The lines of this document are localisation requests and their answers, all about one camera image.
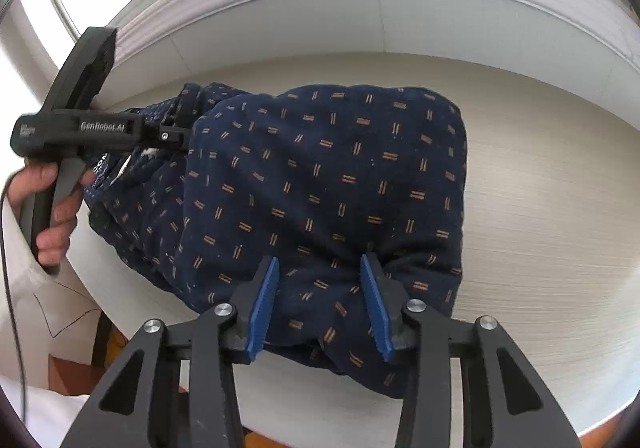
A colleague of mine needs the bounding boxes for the navy patterned pants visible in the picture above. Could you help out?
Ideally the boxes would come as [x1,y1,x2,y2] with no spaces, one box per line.
[85,83,468,398]

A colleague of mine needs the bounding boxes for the person's left hand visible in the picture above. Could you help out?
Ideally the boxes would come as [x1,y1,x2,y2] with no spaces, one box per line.
[6,159,94,276]

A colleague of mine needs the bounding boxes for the thin black cable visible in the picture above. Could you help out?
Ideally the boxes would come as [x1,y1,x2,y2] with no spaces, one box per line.
[0,187,30,424]

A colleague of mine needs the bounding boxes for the white sliding window frame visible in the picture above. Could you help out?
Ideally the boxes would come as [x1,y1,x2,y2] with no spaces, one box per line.
[98,0,639,124]

